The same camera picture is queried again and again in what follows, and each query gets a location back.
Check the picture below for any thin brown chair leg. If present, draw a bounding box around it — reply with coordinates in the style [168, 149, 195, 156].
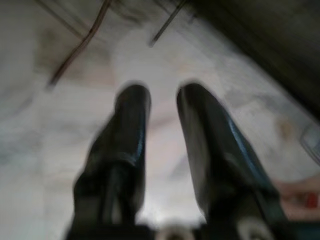
[46, 0, 111, 91]

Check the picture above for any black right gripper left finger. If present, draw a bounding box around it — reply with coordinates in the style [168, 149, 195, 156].
[65, 84, 152, 240]

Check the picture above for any pink object with red patch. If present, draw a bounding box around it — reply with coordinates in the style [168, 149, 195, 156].
[276, 174, 320, 222]

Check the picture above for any thin dark chair leg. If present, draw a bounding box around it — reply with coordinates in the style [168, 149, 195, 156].
[149, 0, 188, 47]

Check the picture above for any dark wooden furniture panel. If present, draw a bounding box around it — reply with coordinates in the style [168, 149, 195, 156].
[189, 0, 320, 121]

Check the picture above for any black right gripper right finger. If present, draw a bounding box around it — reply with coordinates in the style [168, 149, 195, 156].
[176, 82, 292, 240]

